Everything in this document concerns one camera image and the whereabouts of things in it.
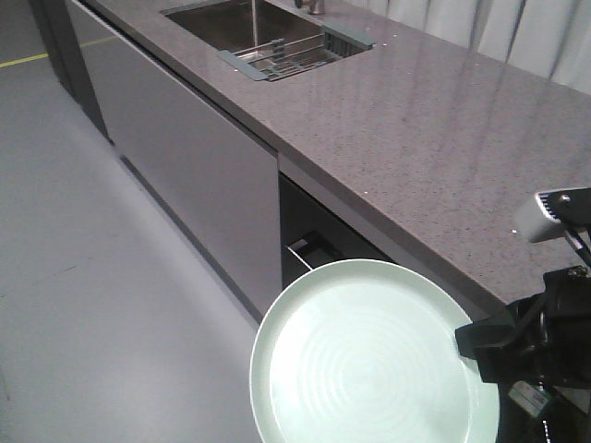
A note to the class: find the grey sink dish rack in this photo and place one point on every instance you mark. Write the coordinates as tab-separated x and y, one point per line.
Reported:
282	58

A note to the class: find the black right camera bracket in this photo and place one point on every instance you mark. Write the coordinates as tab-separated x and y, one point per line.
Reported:
572	206

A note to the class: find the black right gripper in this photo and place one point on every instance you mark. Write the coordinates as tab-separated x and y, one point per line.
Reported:
545	336

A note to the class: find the stainless steel sink basin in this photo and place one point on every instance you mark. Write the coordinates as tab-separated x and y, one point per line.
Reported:
238	25

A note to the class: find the light green round plate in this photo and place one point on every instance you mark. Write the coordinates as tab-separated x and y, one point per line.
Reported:
363	350

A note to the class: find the white pleated curtain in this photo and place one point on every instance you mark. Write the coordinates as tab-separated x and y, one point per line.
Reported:
550	39

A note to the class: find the grey cabinet front panels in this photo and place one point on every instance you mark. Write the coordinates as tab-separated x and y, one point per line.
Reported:
212	177

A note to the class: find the stainless steel faucet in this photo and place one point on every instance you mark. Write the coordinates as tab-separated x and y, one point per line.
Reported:
315	7

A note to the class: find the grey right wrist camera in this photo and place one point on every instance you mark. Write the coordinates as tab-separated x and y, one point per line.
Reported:
536	221

